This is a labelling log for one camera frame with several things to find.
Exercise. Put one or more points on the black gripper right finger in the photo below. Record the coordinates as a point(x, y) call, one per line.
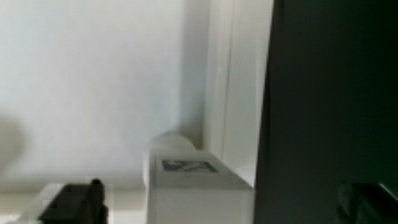
point(366, 204)

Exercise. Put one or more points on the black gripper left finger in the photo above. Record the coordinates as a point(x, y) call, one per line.
point(76, 206)

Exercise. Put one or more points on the white table leg with tag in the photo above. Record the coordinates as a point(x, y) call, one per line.
point(197, 194)

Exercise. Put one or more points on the white square tabletop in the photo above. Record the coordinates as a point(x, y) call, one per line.
point(124, 69)

